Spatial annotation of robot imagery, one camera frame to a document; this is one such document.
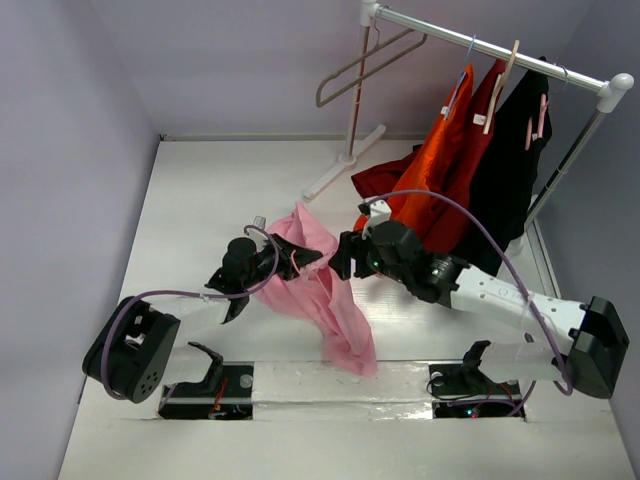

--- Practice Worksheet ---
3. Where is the grey velvet hanger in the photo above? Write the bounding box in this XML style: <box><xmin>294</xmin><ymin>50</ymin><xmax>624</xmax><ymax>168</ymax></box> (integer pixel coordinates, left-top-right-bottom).
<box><xmin>314</xmin><ymin>18</ymin><xmax>429</xmax><ymax>109</ymax></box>

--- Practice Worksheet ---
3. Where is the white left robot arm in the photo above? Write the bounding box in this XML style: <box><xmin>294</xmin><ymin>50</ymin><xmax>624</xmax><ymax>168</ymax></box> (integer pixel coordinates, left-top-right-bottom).
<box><xmin>82</xmin><ymin>234</ymin><xmax>323</xmax><ymax>404</ymax></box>

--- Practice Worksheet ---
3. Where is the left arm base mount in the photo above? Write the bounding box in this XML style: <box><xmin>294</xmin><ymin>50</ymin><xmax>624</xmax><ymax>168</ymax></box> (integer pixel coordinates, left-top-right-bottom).
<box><xmin>157</xmin><ymin>341</ymin><xmax>254</xmax><ymax>421</ymax></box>

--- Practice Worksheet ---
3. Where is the wooden hanger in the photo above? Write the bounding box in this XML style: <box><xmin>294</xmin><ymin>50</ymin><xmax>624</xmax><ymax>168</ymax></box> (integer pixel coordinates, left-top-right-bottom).
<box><xmin>483</xmin><ymin>39</ymin><xmax>520</xmax><ymax>135</ymax></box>

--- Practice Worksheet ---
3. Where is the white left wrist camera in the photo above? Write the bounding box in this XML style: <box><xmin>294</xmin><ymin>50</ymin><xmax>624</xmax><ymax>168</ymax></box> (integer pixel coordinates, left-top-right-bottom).
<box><xmin>243</xmin><ymin>216</ymin><xmax>269</xmax><ymax>251</ymax></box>

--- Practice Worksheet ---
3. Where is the pink t shirt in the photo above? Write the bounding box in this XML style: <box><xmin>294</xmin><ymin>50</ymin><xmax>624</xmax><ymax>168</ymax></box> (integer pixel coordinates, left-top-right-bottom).
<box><xmin>256</xmin><ymin>202</ymin><xmax>377</xmax><ymax>376</ymax></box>

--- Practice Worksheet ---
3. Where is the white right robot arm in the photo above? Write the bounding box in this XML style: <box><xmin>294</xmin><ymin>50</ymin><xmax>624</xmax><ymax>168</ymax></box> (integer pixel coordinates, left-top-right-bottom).
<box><xmin>329</xmin><ymin>221</ymin><xmax>629</xmax><ymax>399</ymax></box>

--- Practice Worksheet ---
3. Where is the pink clip hanger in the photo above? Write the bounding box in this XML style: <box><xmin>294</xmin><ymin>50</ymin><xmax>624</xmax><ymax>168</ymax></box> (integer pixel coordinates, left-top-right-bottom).
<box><xmin>525</xmin><ymin>94</ymin><xmax>548</xmax><ymax>151</ymax></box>

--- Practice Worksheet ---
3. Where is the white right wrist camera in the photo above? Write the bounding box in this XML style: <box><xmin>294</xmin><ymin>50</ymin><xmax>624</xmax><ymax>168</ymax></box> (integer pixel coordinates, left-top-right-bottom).
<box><xmin>358</xmin><ymin>199</ymin><xmax>392</xmax><ymax>239</ymax></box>

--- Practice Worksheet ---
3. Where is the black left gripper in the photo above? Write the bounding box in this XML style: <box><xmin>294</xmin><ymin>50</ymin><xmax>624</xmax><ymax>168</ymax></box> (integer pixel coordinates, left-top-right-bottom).
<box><xmin>241</xmin><ymin>234</ymin><xmax>321</xmax><ymax>290</ymax></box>

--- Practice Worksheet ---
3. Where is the orange t shirt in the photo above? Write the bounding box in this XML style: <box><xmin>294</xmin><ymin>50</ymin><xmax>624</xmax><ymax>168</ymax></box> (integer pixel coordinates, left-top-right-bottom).
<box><xmin>351</xmin><ymin>65</ymin><xmax>474</xmax><ymax>239</ymax></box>

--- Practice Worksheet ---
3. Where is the white metal clothes rack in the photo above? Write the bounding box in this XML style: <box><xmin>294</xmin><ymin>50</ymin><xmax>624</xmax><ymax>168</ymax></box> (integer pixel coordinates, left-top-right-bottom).
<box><xmin>302</xmin><ymin>1</ymin><xmax>635</xmax><ymax>228</ymax></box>

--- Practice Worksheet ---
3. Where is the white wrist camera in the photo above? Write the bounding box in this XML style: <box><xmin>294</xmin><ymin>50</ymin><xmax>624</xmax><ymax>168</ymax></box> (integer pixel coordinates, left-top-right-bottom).
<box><xmin>243</xmin><ymin>216</ymin><xmax>269</xmax><ymax>251</ymax></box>
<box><xmin>358</xmin><ymin>199</ymin><xmax>392</xmax><ymax>239</ymax></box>

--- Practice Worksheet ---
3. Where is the pink wire hanger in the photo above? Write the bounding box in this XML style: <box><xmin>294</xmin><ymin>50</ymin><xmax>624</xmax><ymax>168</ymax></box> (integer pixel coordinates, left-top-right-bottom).
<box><xmin>290</xmin><ymin>250</ymin><xmax>304</xmax><ymax>277</ymax></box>

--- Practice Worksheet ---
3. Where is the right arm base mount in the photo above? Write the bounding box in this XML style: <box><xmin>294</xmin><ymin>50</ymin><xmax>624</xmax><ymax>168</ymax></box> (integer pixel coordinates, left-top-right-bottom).
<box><xmin>426</xmin><ymin>340</ymin><xmax>525</xmax><ymax>419</ymax></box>

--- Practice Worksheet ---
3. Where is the dark red t shirt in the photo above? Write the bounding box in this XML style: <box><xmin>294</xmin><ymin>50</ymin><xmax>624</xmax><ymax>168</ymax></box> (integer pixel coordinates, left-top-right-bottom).
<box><xmin>351</xmin><ymin>59</ymin><xmax>507</xmax><ymax>253</ymax></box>

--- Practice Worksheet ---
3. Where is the black t shirt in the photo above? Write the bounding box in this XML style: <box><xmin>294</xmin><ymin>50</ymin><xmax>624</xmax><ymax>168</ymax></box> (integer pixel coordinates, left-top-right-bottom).
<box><xmin>451</xmin><ymin>64</ymin><xmax>552</xmax><ymax>250</ymax></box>

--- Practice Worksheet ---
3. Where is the blue wire hanger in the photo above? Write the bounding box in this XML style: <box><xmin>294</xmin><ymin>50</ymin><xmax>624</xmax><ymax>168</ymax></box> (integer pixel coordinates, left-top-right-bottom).
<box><xmin>444</xmin><ymin>35</ymin><xmax>477</xmax><ymax>121</ymax></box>

